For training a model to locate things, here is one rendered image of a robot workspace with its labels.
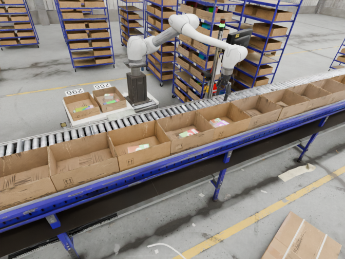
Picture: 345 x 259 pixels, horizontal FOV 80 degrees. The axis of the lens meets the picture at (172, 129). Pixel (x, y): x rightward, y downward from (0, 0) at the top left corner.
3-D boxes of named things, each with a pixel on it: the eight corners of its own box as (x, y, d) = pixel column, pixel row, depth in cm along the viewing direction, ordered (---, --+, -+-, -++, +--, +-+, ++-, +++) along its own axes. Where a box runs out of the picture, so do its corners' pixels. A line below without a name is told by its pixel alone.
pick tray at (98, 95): (115, 93, 262) (114, 86, 256) (127, 107, 237) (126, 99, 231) (93, 98, 250) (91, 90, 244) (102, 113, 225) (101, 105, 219)
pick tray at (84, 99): (90, 98, 248) (88, 91, 242) (100, 113, 224) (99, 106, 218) (64, 105, 235) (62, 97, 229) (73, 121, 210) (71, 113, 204)
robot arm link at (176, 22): (183, 20, 163) (193, 19, 172) (167, 10, 169) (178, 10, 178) (178, 36, 172) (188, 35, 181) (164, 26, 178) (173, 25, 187)
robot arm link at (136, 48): (124, 57, 221) (122, 35, 209) (137, 54, 233) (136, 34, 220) (134, 61, 213) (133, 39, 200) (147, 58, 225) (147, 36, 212)
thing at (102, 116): (138, 85, 290) (138, 83, 288) (159, 104, 252) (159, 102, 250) (62, 102, 245) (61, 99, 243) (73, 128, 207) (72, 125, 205)
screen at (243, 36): (234, 74, 273) (249, 28, 235) (246, 79, 264) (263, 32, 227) (214, 85, 244) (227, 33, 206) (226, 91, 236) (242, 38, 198)
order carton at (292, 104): (280, 101, 239) (286, 88, 228) (302, 114, 218) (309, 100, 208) (255, 108, 224) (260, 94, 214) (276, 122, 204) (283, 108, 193)
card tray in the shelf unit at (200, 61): (191, 59, 322) (192, 52, 316) (208, 57, 332) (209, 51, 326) (204, 68, 293) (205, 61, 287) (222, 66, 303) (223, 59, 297)
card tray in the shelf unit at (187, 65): (176, 62, 365) (176, 56, 359) (191, 60, 377) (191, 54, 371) (188, 70, 337) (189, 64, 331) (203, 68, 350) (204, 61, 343)
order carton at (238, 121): (226, 115, 209) (230, 101, 198) (246, 132, 188) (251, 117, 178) (193, 125, 194) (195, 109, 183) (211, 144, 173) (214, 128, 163)
